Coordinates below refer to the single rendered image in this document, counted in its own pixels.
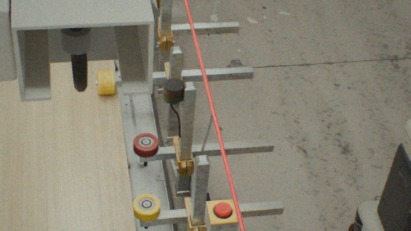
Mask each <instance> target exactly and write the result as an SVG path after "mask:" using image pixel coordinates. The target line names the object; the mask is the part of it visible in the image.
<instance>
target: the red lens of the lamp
mask: <svg viewBox="0 0 411 231"><path fill-rule="evenodd" d="M167 81H168V80H167ZM179 81H180V80H179ZM165 82H166V81H165ZM165 82H164V84H165ZM181 83H182V82H181ZM164 84H163V92H164V94H165V95H167V96H168V97H171V98H177V97H179V96H181V95H182V93H183V91H184V84H183V83H182V85H183V88H182V89H181V90H178V91H175V92H173V91H170V90H168V89H166V88H165V87H164Z"/></svg>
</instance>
